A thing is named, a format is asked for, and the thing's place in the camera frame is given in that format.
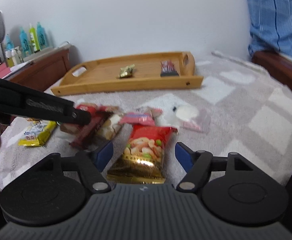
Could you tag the red gold peanut bag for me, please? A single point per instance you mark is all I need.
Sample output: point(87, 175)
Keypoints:
point(141, 162)

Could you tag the gold foil snack packet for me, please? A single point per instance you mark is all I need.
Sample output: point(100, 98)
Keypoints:
point(126, 72)

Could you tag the clear white candy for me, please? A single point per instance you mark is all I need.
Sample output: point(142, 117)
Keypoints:
point(189, 117)

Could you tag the round mesh fan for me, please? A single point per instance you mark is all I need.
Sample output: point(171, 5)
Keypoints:
point(2, 35)

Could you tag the clear bag nougat snack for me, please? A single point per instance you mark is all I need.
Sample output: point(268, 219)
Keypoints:
point(111, 126)

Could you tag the long red wafer bar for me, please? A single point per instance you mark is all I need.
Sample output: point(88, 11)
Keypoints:
point(88, 132)

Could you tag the blue plaid bedding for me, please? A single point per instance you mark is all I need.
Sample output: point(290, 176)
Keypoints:
point(270, 26)

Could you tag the red Biscoff biscuit packet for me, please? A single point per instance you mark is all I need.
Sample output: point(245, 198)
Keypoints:
point(88, 107)

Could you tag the yellow biscuit packet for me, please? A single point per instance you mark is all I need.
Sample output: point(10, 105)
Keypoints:
point(37, 134)

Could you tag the small white bottles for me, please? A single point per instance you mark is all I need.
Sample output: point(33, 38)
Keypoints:
point(13, 57)

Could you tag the brown wooden bed frame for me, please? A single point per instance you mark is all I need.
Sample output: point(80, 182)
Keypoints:
point(276, 65)

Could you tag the small teal bottle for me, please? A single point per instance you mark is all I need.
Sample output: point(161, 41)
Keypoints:
point(9, 43)

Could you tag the brown wooden cabinet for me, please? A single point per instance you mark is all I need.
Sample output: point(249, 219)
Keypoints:
point(43, 71)

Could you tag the pink pastry packet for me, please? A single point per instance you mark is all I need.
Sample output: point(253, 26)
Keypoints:
point(143, 116)

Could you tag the teal spray bottle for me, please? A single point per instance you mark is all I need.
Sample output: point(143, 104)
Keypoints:
point(24, 43)
point(41, 37)

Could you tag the bamboo serving tray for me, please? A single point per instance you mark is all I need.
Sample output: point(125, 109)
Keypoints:
point(152, 71)

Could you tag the green spray bottle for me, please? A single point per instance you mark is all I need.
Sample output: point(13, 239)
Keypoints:
point(34, 38)

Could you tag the red black snack bar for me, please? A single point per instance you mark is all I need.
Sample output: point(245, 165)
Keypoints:
point(168, 69)

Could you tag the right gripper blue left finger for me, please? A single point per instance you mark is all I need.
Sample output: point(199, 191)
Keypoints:
point(91, 164)

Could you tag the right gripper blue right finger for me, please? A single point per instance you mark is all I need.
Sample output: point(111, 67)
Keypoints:
point(196, 166)

